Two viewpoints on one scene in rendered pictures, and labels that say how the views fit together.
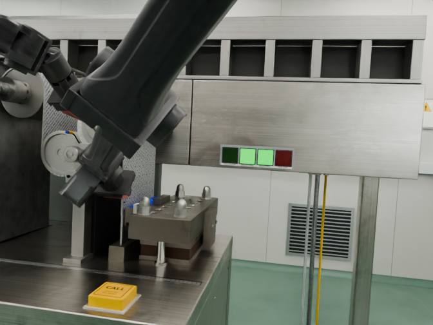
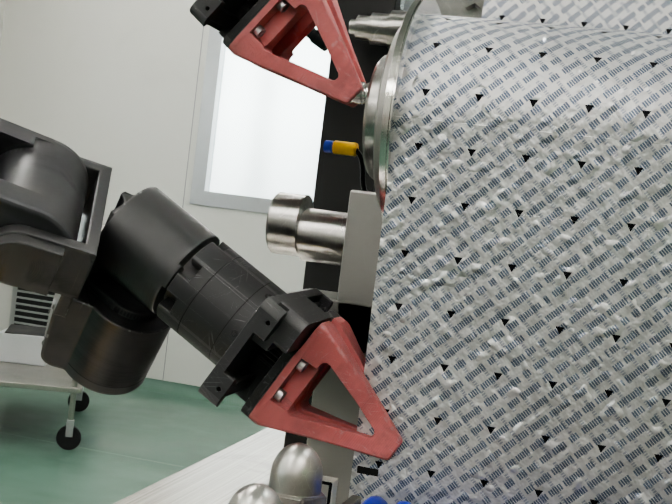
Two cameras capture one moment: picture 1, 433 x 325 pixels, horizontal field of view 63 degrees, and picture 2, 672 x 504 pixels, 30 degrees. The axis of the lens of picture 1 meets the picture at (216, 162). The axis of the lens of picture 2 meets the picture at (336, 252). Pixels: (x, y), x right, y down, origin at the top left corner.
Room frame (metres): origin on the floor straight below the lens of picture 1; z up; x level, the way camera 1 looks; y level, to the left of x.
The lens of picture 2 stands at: (0.96, -0.45, 1.21)
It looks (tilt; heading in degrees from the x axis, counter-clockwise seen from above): 3 degrees down; 95
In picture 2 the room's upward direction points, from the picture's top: 7 degrees clockwise
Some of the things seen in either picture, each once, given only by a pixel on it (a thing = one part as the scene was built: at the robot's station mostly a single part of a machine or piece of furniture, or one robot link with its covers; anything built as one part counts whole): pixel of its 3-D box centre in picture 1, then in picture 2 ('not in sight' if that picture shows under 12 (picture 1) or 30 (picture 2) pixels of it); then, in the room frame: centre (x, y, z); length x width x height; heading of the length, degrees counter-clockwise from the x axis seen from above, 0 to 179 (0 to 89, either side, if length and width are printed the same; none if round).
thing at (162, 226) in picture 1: (180, 214); not in sight; (1.06, 0.10, 1.00); 0.40 x 0.16 x 0.06; 170
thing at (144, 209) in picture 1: (144, 205); (295, 486); (0.90, 0.18, 1.05); 0.04 x 0.04 x 0.04
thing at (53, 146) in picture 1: (86, 152); not in sight; (1.08, 0.40, 1.18); 0.26 x 0.12 x 0.12; 170
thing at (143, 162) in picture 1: (140, 177); (579, 397); (1.04, 0.23, 1.11); 0.23 x 0.01 x 0.18; 170
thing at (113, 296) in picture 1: (113, 295); not in sight; (0.68, 0.19, 0.91); 0.07 x 0.07 x 0.02; 80
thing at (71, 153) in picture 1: (73, 153); (289, 224); (0.86, 0.35, 1.18); 0.04 x 0.02 x 0.04; 80
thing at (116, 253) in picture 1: (137, 240); not in sight; (1.05, 0.23, 0.92); 0.28 x 0.04 x 0.04; 170
